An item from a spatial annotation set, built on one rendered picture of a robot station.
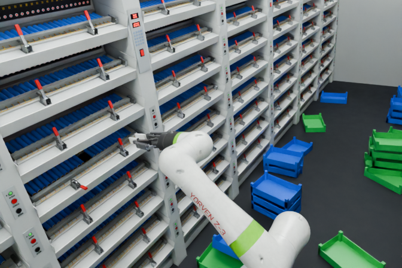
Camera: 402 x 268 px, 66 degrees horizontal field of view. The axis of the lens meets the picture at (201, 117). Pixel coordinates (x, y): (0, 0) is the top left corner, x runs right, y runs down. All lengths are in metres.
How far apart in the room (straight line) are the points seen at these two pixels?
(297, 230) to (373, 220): 1.48
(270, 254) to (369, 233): 1.51
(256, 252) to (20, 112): 0.89
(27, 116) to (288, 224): 0.94
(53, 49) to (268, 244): 0.95
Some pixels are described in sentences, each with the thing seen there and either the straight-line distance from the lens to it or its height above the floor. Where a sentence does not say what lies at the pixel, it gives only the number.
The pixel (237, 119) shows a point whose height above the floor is 0.59.
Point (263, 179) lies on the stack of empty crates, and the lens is 2.47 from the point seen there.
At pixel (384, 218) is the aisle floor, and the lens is 2.57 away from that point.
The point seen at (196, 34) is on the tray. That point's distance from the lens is 1.86.
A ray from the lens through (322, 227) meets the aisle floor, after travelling 2.39.
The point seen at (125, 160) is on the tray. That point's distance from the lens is 1.51.
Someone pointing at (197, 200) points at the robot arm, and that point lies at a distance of 1.00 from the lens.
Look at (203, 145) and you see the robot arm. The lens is 1.08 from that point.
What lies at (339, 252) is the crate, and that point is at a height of 0.00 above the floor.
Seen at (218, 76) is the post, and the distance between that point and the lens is 2.05.
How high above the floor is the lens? 1.68
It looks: 26 degrees down
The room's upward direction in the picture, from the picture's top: 7 degrees counter-clockwise
